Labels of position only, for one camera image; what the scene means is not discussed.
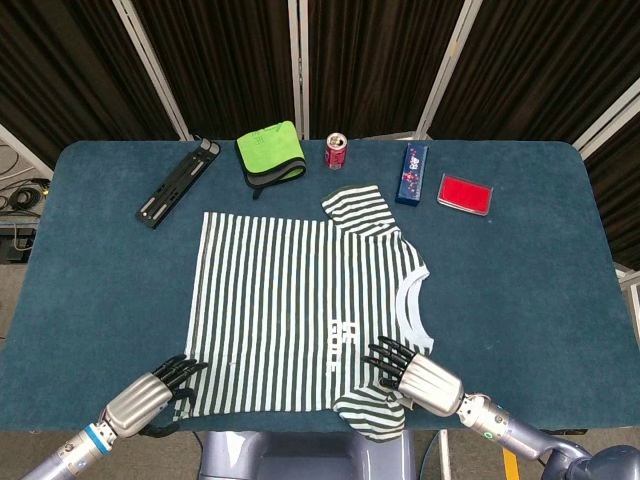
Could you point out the white table leg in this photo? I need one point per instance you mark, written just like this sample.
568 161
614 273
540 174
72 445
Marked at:
445 457

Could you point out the dark brown curtain panel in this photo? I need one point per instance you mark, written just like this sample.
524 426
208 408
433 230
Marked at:
550 60
60 65
620 200
225 60
375 60

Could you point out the green grey microfibre cloth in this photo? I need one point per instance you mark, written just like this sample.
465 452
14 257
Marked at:
265 147

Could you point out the white screen frame post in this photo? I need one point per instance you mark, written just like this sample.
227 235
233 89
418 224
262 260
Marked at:
293 50
25 148
445 70
605 124
149 70

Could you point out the white metal rack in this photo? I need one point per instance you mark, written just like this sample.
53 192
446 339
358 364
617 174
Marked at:
632 286

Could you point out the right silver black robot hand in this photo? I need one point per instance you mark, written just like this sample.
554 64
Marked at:
430 387

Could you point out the red soda can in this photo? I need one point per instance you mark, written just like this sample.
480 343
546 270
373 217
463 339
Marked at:
336 157

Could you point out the blue printed carton box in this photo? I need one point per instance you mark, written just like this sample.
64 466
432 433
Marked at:
412 175

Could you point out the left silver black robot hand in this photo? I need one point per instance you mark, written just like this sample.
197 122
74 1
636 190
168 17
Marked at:
135 402

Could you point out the green white striped T-shirt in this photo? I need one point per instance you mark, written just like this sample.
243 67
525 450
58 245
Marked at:
270 300

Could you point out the black folding laptop stand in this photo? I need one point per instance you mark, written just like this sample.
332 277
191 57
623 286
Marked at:
175 185

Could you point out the grey-blue robot torso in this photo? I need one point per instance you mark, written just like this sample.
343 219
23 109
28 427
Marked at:
300 455

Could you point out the red stamp pad case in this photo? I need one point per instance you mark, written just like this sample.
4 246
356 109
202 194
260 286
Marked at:
462 194

